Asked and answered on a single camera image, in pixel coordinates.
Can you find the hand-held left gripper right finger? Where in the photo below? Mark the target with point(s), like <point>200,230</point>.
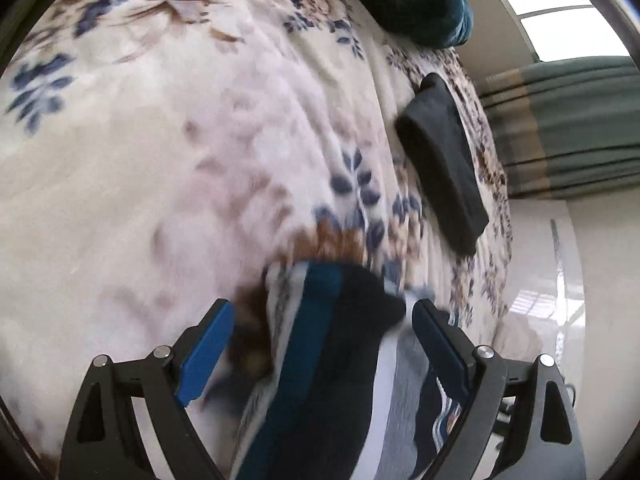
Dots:
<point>440,345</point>

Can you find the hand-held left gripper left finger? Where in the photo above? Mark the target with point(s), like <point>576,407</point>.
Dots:
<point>205,355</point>

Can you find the striped blue grey sweater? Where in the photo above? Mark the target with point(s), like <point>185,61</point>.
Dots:
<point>325,360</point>

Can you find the white bed headboard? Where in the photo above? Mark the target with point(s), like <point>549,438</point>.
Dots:
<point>540,260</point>

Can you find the folded black garment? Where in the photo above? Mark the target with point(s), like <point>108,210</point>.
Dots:
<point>442,160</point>

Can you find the floral bed blanket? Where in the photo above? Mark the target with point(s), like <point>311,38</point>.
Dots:
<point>175,135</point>

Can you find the grey-green curtain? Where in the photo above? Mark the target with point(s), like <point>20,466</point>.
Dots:
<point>565,125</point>

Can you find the window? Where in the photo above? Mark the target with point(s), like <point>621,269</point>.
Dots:
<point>555,25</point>

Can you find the folded teal quilt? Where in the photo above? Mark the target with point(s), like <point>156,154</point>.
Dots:
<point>415,0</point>

